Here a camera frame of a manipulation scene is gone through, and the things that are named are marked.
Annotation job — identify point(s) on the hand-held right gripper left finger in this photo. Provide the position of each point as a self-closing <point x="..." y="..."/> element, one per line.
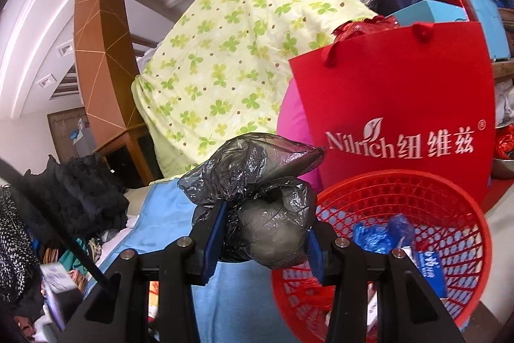
<point x="213" y="246"/>

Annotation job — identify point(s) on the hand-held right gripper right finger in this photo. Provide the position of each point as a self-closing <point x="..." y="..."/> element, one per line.
<point x="317" y="258"/>

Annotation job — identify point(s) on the black plastic bag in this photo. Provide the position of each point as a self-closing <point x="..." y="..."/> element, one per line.
<point x="273" y="230"/>

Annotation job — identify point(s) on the blue plastic bag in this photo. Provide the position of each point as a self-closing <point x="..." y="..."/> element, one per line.
<point x="373" y="238"/>

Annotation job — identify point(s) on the dark blue foil box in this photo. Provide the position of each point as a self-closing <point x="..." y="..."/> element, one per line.
<point x="431" y="270"/>

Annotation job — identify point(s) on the red plastic mesh basket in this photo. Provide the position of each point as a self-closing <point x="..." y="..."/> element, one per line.
<point x="461" y="214"/>

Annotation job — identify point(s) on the light blue blanket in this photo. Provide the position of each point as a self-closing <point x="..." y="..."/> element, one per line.
<point x="241" y="307"/>

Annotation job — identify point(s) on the pink pillow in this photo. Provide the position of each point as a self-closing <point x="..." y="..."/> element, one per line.
<point x="297" y="118"/>

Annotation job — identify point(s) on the black cloth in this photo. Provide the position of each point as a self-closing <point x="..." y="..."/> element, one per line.
<point x="80" y="190"/>

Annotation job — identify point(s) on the blue white carton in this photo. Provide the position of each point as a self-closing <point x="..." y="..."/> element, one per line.
<point x="58" y="278"/>

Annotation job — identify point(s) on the red paper bag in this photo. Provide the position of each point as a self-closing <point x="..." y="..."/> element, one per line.
<point x="401" y="94"/>

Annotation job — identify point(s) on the wooden door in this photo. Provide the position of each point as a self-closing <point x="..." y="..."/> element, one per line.
<point x="60" y="134"/>

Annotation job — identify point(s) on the black white dotted garment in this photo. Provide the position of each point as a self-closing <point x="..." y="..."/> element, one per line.
<point x="16" y="246"/>

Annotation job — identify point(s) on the green clover quilt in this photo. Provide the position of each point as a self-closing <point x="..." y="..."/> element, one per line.
<point x="225" y="45"/>

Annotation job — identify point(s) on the metal bowl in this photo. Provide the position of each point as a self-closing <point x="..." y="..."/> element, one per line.
<point x="504" y="166"/>

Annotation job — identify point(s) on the brown wooden display cabinet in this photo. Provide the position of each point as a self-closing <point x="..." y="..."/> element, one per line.
<point x="100" y="45"/>

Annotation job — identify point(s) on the crumpled red plastic bag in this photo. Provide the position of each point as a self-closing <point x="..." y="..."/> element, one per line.
<point x="361" y="27"/>

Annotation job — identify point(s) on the light blue cardboard box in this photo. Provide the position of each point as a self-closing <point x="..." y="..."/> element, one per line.
<point x="429" y="11"/>

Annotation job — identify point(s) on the blue plastic storage bin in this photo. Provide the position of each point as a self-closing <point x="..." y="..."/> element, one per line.
<point x="486" y="17"/>

